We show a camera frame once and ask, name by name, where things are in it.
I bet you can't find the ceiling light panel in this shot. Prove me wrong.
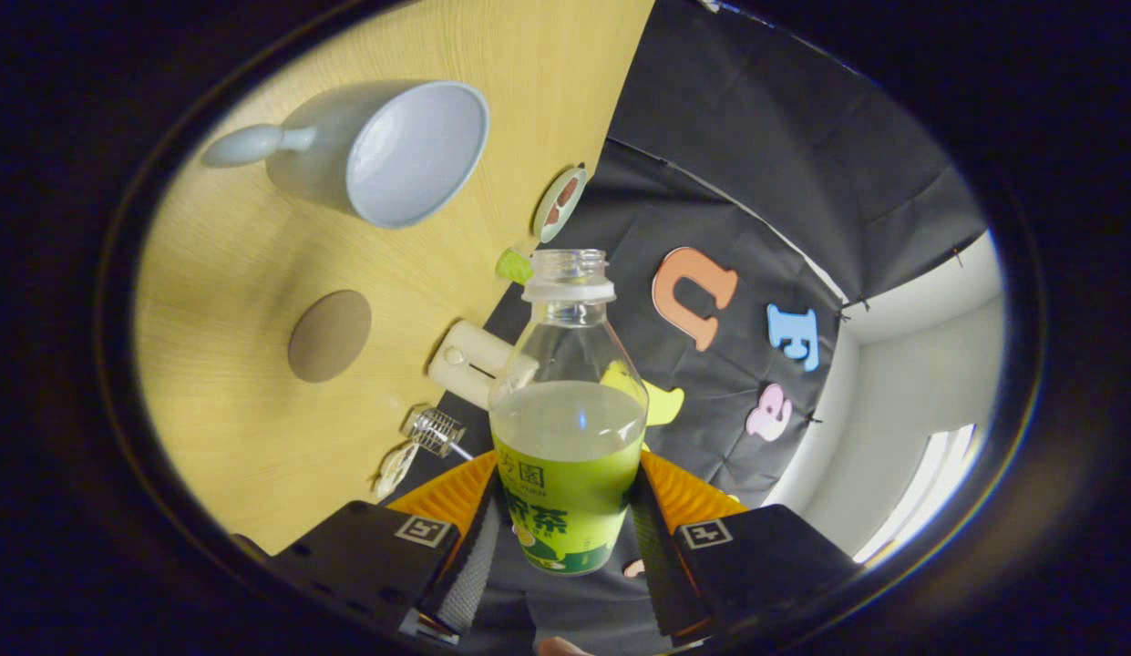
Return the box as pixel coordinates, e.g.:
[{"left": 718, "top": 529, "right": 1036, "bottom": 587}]
[{"left": 852, "top": 424, "right": 981, "bottom": 566}]

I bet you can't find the white toaster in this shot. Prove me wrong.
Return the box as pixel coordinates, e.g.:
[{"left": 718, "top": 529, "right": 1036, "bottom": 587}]
[{"left": 427, "top": 319, "right": 540, "bottom": 411}]

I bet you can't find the white divided dish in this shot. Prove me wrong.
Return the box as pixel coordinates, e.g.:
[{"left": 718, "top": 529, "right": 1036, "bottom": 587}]
[{"left": 374, "top": 442, "right": 420, "bottom": 500}]

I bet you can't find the metal mesh holder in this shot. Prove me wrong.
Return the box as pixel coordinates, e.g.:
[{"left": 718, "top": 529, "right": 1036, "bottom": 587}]
[{"left": 408, "top": 407, "right": 466, "bottom": 458}]

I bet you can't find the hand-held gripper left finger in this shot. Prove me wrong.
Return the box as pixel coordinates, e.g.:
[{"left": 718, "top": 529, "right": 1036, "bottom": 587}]
[{"left": 232, "top": 448, "right": 504, "bottom": 648}]

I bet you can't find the wooden table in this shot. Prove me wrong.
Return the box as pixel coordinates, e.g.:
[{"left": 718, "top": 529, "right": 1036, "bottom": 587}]
[{"left": 132, "top": 0, "right": 657, "bottom": 557}]

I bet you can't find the round brown coaster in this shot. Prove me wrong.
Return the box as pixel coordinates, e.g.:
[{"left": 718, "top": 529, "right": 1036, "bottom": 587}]
[{"left": 287, "top": 289, "right": 374, "bottom": 384}]

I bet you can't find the white cup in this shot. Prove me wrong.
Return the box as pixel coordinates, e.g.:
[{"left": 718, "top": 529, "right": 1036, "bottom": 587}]
[{"left": 200, "top": 79, "right": 490, "bottom": 230}]

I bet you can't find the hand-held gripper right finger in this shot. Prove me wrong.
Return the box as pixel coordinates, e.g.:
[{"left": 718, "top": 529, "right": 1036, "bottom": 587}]
[{"left": 629, "top": 448, "right": 862, "bottom": 643}]

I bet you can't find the pale green plate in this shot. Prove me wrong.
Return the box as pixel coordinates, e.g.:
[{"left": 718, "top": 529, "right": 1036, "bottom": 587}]
[{"left": 531, "top": 164, "right": 589, "bottom": 244}]

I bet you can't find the green label juice bottle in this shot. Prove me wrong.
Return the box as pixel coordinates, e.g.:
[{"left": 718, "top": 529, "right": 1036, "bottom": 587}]
[{"left": 488, "top": 248, "right": 650, "bottom": 577}]

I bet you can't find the small capped green bottle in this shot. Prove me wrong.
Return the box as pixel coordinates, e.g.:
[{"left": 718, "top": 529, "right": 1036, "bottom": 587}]
[{"left": 494, "top": 247, "right": 535, "bottom": 285}]

